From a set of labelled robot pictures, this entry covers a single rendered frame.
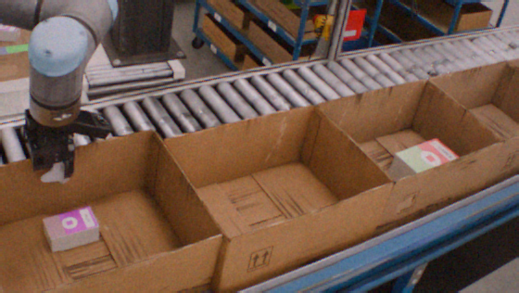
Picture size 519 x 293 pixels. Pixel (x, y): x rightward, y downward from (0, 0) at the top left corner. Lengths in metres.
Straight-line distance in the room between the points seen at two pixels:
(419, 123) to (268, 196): 0.54
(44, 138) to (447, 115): 1.03
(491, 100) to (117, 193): 1.24
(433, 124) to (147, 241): 0.85
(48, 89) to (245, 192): 0.59
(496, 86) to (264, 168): 0.88
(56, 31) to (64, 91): 0.09
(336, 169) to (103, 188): 0.52
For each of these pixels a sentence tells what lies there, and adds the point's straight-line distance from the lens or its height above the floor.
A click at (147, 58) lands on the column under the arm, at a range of 2.06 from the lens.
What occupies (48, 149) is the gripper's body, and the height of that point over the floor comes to 1.13.
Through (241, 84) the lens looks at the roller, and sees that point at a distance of 2.00.
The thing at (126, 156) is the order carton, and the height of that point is 1.02.
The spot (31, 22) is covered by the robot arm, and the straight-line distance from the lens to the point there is 1.05.
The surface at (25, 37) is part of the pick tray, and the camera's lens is 2.20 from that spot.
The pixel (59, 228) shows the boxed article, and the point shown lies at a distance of 1.19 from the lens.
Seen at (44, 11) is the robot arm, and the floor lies 1.35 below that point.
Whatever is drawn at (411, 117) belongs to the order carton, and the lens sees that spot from 1.71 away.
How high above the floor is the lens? 1.81
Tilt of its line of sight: 38 degrees down
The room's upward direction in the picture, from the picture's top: 9 degrees clockwise
